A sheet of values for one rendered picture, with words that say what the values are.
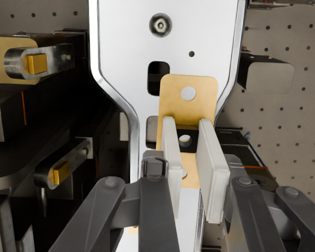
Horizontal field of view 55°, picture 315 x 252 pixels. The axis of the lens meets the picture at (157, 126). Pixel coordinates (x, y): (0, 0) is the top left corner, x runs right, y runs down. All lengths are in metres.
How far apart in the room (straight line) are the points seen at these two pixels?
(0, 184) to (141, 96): 0.23
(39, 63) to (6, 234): 0.20
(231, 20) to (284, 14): 0.35
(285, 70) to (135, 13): 0.24
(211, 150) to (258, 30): 0.64
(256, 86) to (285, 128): 0.38
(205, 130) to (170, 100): 0.03
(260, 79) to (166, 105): 0.31
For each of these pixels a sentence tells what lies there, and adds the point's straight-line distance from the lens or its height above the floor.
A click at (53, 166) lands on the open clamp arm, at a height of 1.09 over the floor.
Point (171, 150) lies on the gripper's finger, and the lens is 0.15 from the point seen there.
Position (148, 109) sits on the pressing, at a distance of 0.47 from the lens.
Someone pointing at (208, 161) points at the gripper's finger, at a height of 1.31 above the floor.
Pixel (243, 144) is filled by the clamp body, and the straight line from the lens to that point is 0.72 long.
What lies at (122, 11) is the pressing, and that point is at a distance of 0.46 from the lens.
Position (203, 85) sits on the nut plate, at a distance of 0.20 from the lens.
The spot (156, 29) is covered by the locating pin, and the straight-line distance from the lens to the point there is 0.41.
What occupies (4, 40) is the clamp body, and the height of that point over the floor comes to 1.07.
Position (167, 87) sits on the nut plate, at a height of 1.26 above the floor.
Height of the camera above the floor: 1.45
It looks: 71 degrees down
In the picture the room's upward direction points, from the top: 177 degrees counter-clockwise
